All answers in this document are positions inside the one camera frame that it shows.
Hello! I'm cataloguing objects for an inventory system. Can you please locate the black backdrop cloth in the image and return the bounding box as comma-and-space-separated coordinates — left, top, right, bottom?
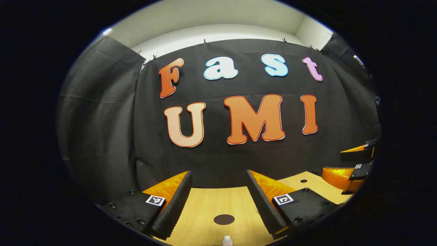
57, 32, 381, 205

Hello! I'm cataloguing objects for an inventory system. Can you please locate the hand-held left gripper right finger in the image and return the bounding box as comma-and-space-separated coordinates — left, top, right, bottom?
246, 170, 342, 240

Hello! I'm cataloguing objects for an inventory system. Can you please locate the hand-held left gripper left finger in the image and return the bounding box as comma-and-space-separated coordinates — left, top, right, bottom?
99, 170, 193, 241

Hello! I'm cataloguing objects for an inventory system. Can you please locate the light wooden desktop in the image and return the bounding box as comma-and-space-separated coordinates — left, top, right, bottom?
150, 171, 345, 246

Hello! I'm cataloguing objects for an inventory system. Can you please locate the dark round coaster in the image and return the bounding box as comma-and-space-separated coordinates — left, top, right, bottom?
214, 214, 235, 225

